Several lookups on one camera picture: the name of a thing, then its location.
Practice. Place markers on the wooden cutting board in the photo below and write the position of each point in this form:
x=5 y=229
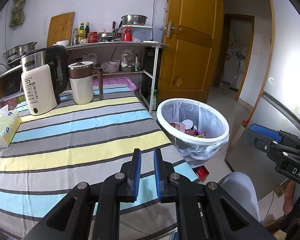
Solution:
x=61 y=28

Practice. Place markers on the steel pan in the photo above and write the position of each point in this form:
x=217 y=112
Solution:
x=108 y=36

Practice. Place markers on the green drink bottle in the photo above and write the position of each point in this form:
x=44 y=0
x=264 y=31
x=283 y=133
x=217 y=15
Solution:
x=153 y=101

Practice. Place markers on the clear plastic bag of goods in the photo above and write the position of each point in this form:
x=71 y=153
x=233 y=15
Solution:
x=128 y=60

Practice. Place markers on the yellow green oil bottle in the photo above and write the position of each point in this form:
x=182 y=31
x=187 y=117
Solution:
x=82 y=32

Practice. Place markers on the grey refrigerator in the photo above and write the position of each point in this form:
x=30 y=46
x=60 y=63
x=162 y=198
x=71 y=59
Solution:
x=277 y=67

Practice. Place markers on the red plastic bottle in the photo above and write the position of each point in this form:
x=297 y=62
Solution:
x=127 y=35

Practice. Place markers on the grey kitchen shelf counter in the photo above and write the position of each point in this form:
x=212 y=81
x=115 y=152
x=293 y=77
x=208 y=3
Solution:
x=115 y=44

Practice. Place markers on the cream mug with brown band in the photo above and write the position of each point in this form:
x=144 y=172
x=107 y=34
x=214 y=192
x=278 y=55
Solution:
x=82 y=90

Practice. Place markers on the person's right hand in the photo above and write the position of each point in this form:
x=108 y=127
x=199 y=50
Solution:
x=290 y=200

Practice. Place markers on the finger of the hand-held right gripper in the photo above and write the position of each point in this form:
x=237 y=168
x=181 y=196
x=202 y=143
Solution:
x=265 y=131
x=255 y=141

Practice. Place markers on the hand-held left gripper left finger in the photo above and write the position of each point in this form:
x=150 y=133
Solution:
x=137 y=173

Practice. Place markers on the black induction cooker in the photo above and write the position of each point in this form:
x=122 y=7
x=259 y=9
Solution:
x=13 y=62

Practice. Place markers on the pink plastic tray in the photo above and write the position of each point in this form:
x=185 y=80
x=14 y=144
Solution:
x=117 y=83

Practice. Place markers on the steel mixing bowl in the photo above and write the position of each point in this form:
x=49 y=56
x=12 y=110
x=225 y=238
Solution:
x=134 y=20

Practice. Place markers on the dark sauce bottle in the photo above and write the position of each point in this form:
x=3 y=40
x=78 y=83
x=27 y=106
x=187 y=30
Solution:
x=87 y=31

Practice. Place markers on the wooden door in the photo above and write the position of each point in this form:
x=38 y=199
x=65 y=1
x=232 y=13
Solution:
x=190 y=55

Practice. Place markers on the red lidded jar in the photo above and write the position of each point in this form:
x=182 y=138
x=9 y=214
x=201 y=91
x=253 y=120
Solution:
x=93 y=38

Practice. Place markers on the white rimmed bin with liner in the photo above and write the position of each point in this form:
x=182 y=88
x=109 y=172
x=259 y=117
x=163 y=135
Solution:
x=202 y=140

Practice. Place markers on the small red box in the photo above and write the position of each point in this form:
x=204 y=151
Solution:
x=202 y=174

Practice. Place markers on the person's leg in grey pants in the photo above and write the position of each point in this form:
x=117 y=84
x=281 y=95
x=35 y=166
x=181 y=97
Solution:
x=240 y=192

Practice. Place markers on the white square plastic container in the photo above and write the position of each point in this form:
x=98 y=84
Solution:
x=187 y=123

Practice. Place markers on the small clear bottle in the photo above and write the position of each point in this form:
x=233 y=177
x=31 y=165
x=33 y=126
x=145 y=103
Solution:
x=75 y=37

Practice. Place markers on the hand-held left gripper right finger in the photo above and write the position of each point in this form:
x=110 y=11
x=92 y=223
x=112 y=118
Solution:
x=157 y=173

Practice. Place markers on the steel hot pot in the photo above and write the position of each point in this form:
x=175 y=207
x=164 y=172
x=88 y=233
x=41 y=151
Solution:
x=18 y=50

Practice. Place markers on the cream steel electric kettle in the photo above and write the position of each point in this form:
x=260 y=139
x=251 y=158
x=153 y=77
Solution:
x=37 y=92

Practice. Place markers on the yellow white tissue pack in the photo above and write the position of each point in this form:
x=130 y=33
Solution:
x=5 y=127

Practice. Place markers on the hanging green cloth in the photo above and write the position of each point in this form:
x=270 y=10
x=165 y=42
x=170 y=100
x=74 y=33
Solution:
x=17 y=10

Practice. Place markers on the white plastic tub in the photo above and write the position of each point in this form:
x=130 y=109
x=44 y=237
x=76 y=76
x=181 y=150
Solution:
x=142 y=33

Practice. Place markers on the green printed box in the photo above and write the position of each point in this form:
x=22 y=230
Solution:
x=20 y=99

